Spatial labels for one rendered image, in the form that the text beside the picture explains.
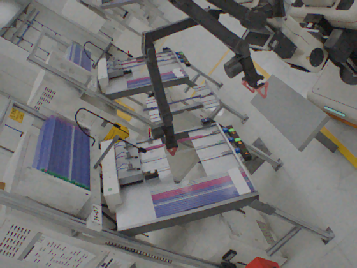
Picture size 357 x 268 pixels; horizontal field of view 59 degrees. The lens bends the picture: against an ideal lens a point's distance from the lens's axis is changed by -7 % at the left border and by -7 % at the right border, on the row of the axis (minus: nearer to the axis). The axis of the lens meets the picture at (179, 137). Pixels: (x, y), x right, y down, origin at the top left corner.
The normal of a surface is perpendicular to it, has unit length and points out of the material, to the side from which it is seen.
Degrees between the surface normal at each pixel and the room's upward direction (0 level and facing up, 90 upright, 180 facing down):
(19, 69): 90
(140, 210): 44
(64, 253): 92
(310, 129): 0
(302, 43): 90
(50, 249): 88
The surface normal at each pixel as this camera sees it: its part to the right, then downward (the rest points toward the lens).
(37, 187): 0.22, 0.54
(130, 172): -0.13, -0.81
